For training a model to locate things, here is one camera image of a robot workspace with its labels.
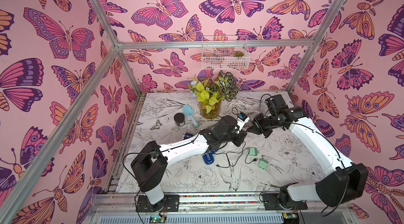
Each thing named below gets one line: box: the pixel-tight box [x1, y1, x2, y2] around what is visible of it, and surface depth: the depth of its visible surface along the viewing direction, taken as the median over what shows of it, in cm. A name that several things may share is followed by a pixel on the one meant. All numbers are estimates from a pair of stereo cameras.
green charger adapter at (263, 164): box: [257, 158, 269, 170], surface depth 86 cm
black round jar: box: [173, 112, 186, 127], surface depth 102 cm
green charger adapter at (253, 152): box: [248, 147, 260, 157], surface depth 89 cm
